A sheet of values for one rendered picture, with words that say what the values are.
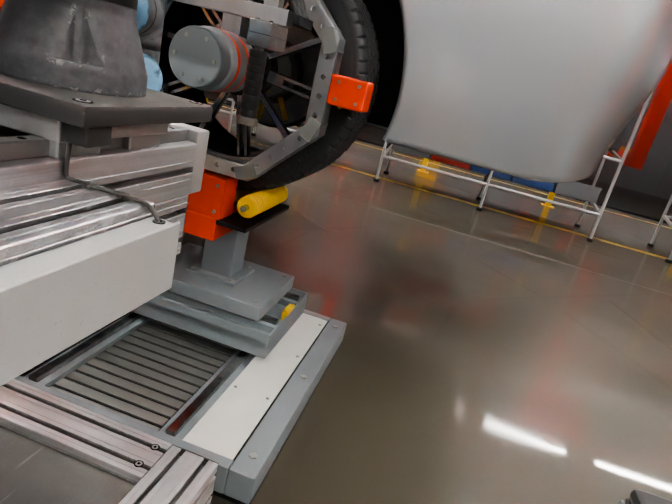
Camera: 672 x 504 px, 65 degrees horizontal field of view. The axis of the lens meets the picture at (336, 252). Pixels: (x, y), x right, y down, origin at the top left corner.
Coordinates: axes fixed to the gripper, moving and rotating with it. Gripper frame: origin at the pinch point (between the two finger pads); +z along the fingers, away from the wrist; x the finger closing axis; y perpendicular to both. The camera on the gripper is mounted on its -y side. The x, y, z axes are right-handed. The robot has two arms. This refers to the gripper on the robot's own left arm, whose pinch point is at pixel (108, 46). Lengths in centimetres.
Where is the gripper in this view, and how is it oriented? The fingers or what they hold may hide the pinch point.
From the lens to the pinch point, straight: 127.3
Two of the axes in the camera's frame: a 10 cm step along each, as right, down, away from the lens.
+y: -2.3, 9.2, 3.2
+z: -4.9, -3.9, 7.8
